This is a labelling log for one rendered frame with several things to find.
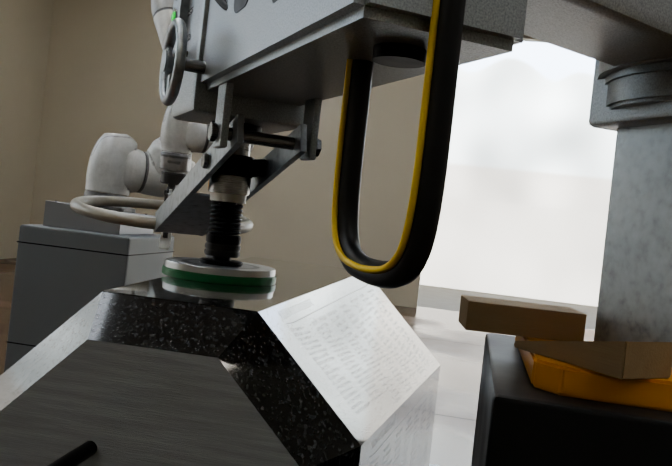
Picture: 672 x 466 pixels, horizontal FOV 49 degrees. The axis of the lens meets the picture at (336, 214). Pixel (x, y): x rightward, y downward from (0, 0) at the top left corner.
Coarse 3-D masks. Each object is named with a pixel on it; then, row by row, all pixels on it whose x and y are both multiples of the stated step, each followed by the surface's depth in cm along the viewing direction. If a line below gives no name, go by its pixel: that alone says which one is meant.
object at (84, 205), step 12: (72, 204) 190; (84, 204) 186; (96, 204) 209; (108, 204) 214; (120, 204) 217; (132, 204) 220; (144, 204) 222; (156, 204) 223; (96, 216) 181; (108, 216) 180; (120, 216) 179; (132, 216) 179; (144, 216) 179
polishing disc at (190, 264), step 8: (168, 264) 138; (176, 264) 135; (184, 264) 134; (192, 264) 135; (200, 264) 137; (208, 264) 139; (248, 264) 149; (256, 264) 151; (200, 272) 133; (208, 272) 133; (216, 272) 133; (224, 272) 133; (232, 272) 134; (240, 272) 134; (248, 272) 135; (256, 272) 136; (264, 272) 138; (272, 272) 141
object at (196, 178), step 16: (208, 128) 123; (240, 128) 120; (304, 128) 125; (240, 144) 120; (256, 144) 124; (272, 144) 125; (288, 144) 126; (304, 144) 124; (320, 144) 128; (208, 160) 135; (224, 160) 128; (272, 160) 136; (288, 160) 128; (192, 176) 146; (208, 176) 137; (272, 176) 137; (176, 192) 160; (192, 192) 147; (256, 192) 147; (160, 208) 175; (176, 208) 159; (192, 208) 159; (208, 208) 159; (160, 224) 173; (176, 224) 173; (192, 224) 173; (208, 224) 173
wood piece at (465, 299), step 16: (464, 304) 130; (480, 304) 126; (496, 304) 125; (512, 304) 128; (528, 304) 131; (544, 304) 134; (464, 320) 128; (480, 320) 126; (496, 320) 125; (512, 320) 125; (528, 320) 125; (544, 320) 125; (560, 320) 125; (576, 320) 125; (528, 336) 125; (544, 336) 125; (560, 336) 125; (576, 336) 125
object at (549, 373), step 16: (592, 336) 136; (528, 352) 114; (528, 368) 112; (544, 368) 103; (560, 368) 101; (576, 368) 100; (544, 384) 103; (560, 384) 101; (576, 384) 100; (592, 384) 100; (608, 384) 99; (624, 384) 99; (640, 384) 99; (656, 384) 98; (608, 400) 100; (624, 400) 99; (640, 400) 98; (656, 400) 98
